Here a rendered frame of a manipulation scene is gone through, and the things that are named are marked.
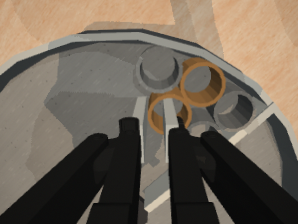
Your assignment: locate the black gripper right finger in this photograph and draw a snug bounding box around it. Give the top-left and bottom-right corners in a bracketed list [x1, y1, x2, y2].
[163, 98, 298, 224]

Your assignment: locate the grey metal ring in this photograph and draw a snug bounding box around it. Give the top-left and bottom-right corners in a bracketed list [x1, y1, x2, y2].
[136, 45, 183, 93]
[186, 108, 223, 135]
[206, 82, 257, 132]

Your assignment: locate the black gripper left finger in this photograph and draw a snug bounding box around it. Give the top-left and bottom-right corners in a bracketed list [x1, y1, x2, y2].
[0, 97, 147, 224]

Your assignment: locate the bronze bushing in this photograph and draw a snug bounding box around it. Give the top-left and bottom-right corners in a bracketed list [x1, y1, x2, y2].
[148, 87, 192, 135]
[178, 57, 226, 107]

